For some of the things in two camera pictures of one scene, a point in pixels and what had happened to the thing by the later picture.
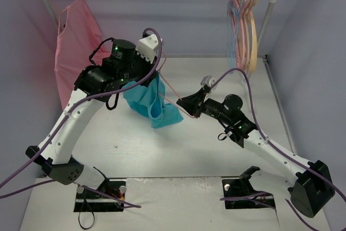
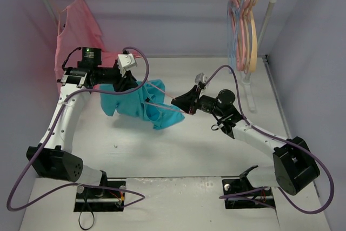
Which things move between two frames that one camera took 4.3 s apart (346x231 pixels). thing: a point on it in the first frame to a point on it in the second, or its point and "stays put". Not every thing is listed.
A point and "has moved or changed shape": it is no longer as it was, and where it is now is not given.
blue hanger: x=232 y=13 stays put
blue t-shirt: x=148 y=101 has moved or changed shape
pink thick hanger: x=238 y=14 stays put
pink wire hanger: x=172 y=88 to x=160 y=105
